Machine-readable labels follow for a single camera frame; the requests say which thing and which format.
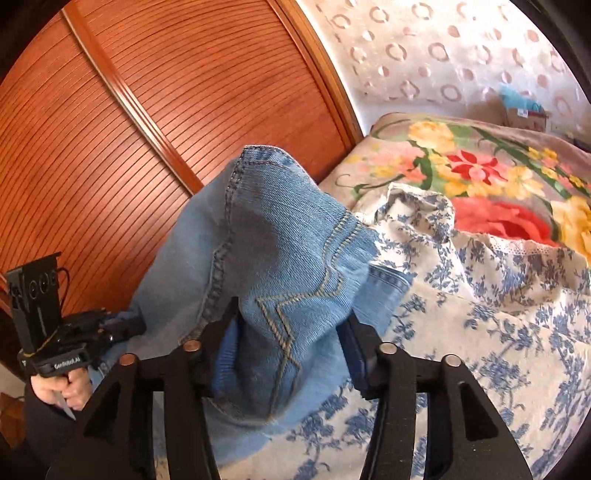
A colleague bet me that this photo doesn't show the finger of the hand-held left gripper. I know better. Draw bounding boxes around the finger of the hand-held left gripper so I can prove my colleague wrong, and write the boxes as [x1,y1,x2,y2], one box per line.
[99,310,147,343]

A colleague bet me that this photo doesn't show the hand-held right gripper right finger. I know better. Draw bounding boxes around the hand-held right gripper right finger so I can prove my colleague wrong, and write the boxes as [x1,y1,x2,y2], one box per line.
[337,314,536,480]

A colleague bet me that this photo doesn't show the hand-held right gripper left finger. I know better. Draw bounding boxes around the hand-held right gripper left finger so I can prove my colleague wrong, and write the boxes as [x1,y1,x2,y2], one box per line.
[46,295,241,480]

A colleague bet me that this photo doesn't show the light blue denim pants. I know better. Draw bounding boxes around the light blue denim pants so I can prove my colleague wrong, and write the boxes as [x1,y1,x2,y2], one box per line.
[90,145,414,467]

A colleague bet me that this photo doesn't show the person's left forearm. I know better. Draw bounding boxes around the person's left forearm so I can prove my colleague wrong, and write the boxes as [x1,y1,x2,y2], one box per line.
[21,383,100,480]

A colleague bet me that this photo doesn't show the person's left hand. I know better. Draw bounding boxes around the person's left hand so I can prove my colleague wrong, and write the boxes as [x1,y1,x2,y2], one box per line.
[30,367,94,412]

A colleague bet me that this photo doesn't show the blue floral white bedsheet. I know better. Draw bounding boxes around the blue floral white bedsheet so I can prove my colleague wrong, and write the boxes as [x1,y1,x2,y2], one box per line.
[152,182,591,480]

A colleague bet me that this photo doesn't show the wooden slatted wardrobe door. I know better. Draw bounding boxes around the wooden slatted wardrobe door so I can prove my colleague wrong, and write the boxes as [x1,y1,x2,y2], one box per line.
[0,0,365,384]

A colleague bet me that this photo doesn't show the colourful floral blanket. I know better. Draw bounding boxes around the colourful floral blanket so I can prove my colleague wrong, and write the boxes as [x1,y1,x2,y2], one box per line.
[318,113,591,268]

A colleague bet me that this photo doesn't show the small cardboard box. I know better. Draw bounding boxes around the small cardboard box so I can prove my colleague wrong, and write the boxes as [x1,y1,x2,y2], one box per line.
[503,105,550,133]

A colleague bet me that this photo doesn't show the circle patterned sheer curtain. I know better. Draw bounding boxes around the circle patterned sheer curtain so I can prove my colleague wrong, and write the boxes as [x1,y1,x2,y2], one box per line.
[295,0,591,139]

